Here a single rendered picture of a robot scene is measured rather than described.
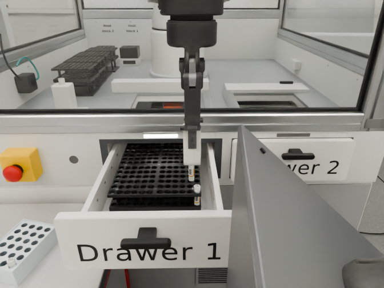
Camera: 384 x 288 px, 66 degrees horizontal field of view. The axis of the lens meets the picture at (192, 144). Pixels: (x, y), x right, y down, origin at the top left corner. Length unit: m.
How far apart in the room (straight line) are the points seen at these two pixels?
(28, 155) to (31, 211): 0.15
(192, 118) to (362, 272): 0.29
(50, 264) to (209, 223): 0.35
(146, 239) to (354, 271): 0.28
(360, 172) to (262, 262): 0.69
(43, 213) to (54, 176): 0.09
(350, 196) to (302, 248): 0.64
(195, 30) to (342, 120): 0.46
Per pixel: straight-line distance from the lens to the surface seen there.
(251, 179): 0.28
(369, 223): 2.16
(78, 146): 0.76
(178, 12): 0.43
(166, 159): 0.69
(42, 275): 0.68
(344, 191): 0.89
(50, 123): 0.76
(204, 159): 0.81
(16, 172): 0.77
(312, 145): 0.76
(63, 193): 0.85
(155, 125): 0.70
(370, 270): 0.32
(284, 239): 0.26
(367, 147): 0.84
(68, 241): 0.54
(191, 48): 0.44
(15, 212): 0.86
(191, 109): 0.45
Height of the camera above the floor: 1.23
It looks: 26 degrees down
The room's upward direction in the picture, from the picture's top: straight up
